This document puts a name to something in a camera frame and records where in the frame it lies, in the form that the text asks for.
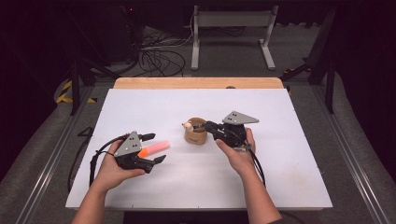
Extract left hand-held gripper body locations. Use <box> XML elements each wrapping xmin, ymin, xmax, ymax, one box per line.
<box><xmin>113</xmin><ymin>130</ymin><xmax>156</xmax><ymax>175</ymax></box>

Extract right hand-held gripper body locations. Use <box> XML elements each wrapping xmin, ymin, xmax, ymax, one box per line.
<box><xmin>214</xmin><ymin>110</ymin><xmax>261</xmax><ymax>150</ymax></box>

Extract orange highlighter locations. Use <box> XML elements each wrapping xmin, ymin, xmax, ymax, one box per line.
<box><xmin>137</xmin><ymin>140</ymin><xmax>172</xmax><ymax>159</ymax></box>

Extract wooden pen holder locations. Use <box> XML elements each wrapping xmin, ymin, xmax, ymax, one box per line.
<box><xmin>183</xmin><ymin>117</ymin><xmax>209</xmax><ymax>146</ymax></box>

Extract person's left hand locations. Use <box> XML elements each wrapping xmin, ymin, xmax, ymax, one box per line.
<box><xmin>92</xmin><ymin>139</ymin><xmax>147</xmax><ymax>191</ymax></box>

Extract person's right hand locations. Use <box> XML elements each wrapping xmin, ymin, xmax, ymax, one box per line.
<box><xmin>215</xmin><ymin>127</ymin><xmax>257</xmax><ymax>178</ymax></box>

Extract white board sheet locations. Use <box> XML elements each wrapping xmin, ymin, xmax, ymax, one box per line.
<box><xmin>64</xmin><ymin>88</ymin><xmax>333</xmax><ymax>210</ymax></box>

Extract yellow black hazard tape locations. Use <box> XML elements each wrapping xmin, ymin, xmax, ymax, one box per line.
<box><xmin>55</xmin><ymin>79</ymin><xmax>98</xmax><ymax>105</ymax></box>

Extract black metal stand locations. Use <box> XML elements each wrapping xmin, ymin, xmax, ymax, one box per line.
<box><xmin>279</xmin><ymin>6</ymin><xmax>339</xmax><ymax>115</ymax></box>
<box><xmin>68</xmin><ymin>46</ymin><xmax>121</xmax><ymax>117</ymax></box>

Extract white-framed desk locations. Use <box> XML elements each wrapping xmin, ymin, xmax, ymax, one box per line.
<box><xmin>190</xmin><ymin>5</ymin><xmax>279</xmax><ymax>72</ymax></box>

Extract dark equipment box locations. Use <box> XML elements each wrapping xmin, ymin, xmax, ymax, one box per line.
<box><xmin>102</xmin><ymin>5</ymin><xmax>147</xmax><ymax>63</ymax></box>

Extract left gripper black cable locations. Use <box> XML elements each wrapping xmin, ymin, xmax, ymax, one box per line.
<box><xmin>89</xmin><ymin>133</ymin><xmax>129</xmax><ymax>189</ymax></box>

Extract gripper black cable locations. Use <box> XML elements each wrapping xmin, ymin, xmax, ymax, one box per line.
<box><xmin>89</xmin><ymin>133</ymin><xmax>129</xmax><ymax>189</ymax></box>
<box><xmin>245</xmin><ymin>145</ymin><xmax>267</xmax><ymax>189</ymax></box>

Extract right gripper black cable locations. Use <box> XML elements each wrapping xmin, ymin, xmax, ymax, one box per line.
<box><xmin>245</xmin><ymin>145</ymin><xmax>267</xmax><ymax>189</ymax></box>

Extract thin black floor cable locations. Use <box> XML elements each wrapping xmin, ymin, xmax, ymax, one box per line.
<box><xmin>66</xmin><ymin>125</ymin><xmax>95</xmax><ymax>194</ymax></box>

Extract aluminium floor rail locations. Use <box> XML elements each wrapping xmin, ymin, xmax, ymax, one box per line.
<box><xmin>14</xmin><ymin>86</ymin><xmax>95</xmax><ymax>224</ymax></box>
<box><xmin>310</xmin><ymin>83</ymin><xmax>390</xmax><ymax>224</ymax></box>

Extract bundle of floor cables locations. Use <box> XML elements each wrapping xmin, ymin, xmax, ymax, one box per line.
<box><xmin>135</xmin><ymin>30</ymin><xmax>194</xmax><ymax>77</ymax></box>

